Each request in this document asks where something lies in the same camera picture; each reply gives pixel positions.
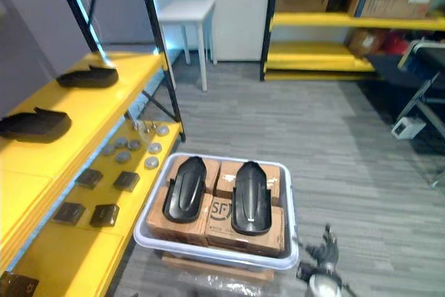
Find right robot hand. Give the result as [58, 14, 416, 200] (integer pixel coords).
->
[295, 223, 341, 280]

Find yellow shelf rack black posts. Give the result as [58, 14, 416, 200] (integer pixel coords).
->
[0, 0, 186, 297]

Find black plastic housing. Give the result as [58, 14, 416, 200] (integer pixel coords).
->
[0, 106, 73, 144]
[231, 161, 272, 236]
[162, 156, 208, 223]
[56, 63, 120, 89]

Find cardboard box SF print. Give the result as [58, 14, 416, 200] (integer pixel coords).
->
[204, 193, 286, 258]

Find wooden board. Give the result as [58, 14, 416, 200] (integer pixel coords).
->
[161, 252, 275, 281]

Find clear plastic sheet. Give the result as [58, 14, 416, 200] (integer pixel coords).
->
[187, 272, 307, 297]

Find small white device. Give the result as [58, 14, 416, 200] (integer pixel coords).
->
[391, 117, 427, 141]

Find white plastic bin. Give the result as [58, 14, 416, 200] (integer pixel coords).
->
[133, 152, 300, 271]

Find small black square box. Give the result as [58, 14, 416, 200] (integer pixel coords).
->
[113, 170, 141, 193]
[74, 168, 104, 190]
[89, 203, 121, 228]
[51, 201, 87, 225]
[0, 271, 40, 297]

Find small brown cardboard box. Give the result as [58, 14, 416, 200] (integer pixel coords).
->
[347, 29, 385, 57]

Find dark metal cart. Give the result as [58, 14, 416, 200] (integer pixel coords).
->
[357, 38, 445, 147]

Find red object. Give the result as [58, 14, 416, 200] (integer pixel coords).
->
[382, 31, 411, 55]

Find yellow storage rack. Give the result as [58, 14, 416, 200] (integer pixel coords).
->
[259, 0, 445, 83]

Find small white table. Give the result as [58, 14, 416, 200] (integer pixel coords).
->
[158, 0, 218, 92]

